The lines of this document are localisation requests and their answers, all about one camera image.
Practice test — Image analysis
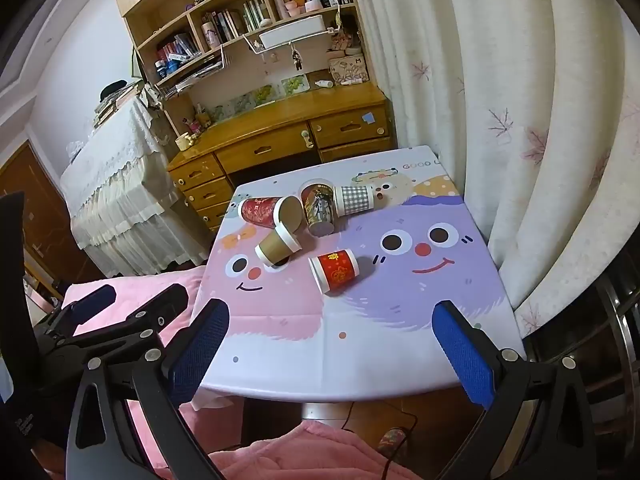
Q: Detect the cartoon printed tablecloth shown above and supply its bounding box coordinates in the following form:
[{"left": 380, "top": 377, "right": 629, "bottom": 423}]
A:
[{"left": 197, "top": 145, "right": 524, "bottom": 404}]

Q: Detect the white table pedestal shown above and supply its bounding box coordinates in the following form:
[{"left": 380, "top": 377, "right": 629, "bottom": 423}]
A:
[{"left": 300, "top": 401, "right": 352, "bottom": 424}]

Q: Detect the black hat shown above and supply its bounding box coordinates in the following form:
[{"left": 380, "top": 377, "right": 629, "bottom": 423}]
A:
[{"left": 99, "top": 79, "right": 129, "bottom": 101}]

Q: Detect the white lace covered furniture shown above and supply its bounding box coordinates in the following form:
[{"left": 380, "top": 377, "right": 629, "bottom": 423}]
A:
[{"left": 60, "top": 95, "right": 212, "bottom": 279}]

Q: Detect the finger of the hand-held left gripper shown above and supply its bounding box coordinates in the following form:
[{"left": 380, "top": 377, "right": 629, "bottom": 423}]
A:
[
  {"left": 59, "top": 283, "right": 190, "bottom": 362},
  {"left": 32, "top": 284, "right": 117, "bottom": 342}
]

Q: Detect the wooden desk with drawers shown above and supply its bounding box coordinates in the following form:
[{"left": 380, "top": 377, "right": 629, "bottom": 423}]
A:
[{"left": 166, "top": 81, "right": 397, "bottom": 235}]

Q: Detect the wooden bookshelf hutch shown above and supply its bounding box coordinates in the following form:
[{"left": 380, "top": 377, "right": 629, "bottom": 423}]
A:
[{"left": 107, "top": 0, "right": 375, "bottom": 111}]

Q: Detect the black floor cable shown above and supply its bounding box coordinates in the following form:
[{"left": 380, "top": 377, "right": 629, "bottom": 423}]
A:
[{"left": 340, "top": 401, "right": 419, "bottom": 480}]

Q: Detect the drawn picture card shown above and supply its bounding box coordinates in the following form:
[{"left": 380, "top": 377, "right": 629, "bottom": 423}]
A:
[{"left": 328, "top": 55, "right": 370, "bottom": 86}]

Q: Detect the brown wooden door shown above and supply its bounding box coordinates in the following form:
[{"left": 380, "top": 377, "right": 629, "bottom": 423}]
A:
[{"left": 0, "top": 141, "right": 107, "bottom": 302}]

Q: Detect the pink blanket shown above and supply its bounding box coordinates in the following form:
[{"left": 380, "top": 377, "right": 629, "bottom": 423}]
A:
[{"left": 60, "top": 265, "right": 242, "bottom": 463}]

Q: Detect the dark patterned paper cup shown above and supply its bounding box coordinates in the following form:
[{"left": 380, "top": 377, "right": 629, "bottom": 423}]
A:
[{"left": 299, "top": 178, "right": 336, "bottom": 237}]

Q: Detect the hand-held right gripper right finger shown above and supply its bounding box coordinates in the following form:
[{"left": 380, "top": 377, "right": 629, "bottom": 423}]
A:
[{"left": 431, "top": 300, "right": 598, "bottom": 480}]

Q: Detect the pink fleece clothing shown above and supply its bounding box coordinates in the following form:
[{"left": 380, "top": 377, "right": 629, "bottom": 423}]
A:
[{"left": 206, "top": 419, "right": 437, "bottom": 480}]

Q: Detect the white leaf print curtain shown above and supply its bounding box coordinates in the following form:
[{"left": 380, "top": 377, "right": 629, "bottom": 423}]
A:
[{"left": 344, "top": 0, "right": 640, "bottom": 342}]

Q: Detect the brown kraft paper cup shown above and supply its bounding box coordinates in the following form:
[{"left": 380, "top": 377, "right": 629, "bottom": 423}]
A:
[{"left": 255, "top": 224, "right": 301, "bottom": 267}]

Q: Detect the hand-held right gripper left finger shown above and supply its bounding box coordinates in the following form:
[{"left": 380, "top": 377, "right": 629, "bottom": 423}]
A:
[{"left": 65, "top": 298, "right": 231, "bottom": 480}]

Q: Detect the white wire shelf tray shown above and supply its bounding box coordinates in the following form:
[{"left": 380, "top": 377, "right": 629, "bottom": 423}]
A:
[{"left": 243, "top": 14, "right": 341, "bottom": 55}]

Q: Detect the red cup brown inside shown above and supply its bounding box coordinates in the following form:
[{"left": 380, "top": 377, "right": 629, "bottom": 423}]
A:
[{"left": 237, "top": 195, "right": 304, "bottom": 227}]

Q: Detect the row of shelf books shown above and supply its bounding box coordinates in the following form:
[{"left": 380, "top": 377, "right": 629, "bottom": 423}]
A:
[{"left": 201, "top": 0, "right": 352, "bottom": 47}]

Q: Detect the colourful slipper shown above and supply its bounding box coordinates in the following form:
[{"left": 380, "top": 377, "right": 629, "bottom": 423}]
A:
[{"left": 377, "top": 426, "right": 409, "bottom": 457}]

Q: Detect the chrome metal rack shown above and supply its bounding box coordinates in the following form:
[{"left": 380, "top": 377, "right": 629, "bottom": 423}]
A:
[{"left": 582, "top": 267, "right": 640, "bottom": 413}]

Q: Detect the red cup gold flower print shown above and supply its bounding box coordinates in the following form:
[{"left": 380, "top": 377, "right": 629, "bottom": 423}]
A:
[{"left": 308, "top": 248, "right": 359, "bottom": 295}]

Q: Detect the stack of books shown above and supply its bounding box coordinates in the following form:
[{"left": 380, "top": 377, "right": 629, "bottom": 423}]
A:
[{"left": 91, "top": 82, "right": 152, "bottom": 130}]

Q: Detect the grey checked paper cup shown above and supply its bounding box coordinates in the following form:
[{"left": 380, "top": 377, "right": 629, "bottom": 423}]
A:
[{"left": 333, "top": 185, "right": 375, "bottom": 218}]

